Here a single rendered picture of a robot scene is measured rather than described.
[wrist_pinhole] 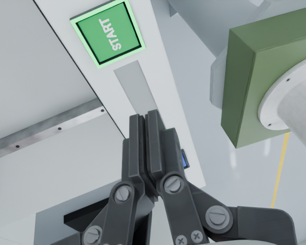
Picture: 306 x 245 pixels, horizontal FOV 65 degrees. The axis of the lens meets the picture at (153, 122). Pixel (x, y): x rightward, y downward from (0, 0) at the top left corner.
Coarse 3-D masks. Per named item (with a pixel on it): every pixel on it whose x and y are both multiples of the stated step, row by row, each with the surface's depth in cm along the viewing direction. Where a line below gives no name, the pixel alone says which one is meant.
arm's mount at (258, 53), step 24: (264, 24) 42; (288, 24) 41; (240, 48) 41; (264, 48) 38; (288, 48) 38; (240, 72) 44; (264, 72) 41; (240, 96) 46; (240, 120) 49; (240, 144) 56
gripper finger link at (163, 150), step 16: (160, 128) 13; (160, 144) 12; (176, 144) 12; (160, 160) 11; (176, 160) 12; (160, 176) 11; (160, 192) 11; (192, 192) 10; (208, 208) 10; (224, 208) 10; (208, 224) 9; (224, 224) 9
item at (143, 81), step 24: (48, 0) 20; (72, 0) 21; (96, 0) 21; (144, 0) 22; (144, 24) 24; (72, 48) 24; (96, 72) 26; (120, 72) 28; (144, 72) 28; (168, 72) 29; (120, 96) 30; (144, 96) 31; (168, 96) 32; (120, 120) 32; (168, 120) 35; (192, 144) 41; (192, 168) 46
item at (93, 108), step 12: (72, 108) 46; (84, 108) 45; (96, 108) 44; (48, 120) 46; (60, 120) 45; (72, 120) 45; (84, 120) 45; (24, 132) 46; (36, 132) 45; (48, 132) 45; (0, 144) 46; (12, 144) 45; (24, 144) 46; (0, 156) 46
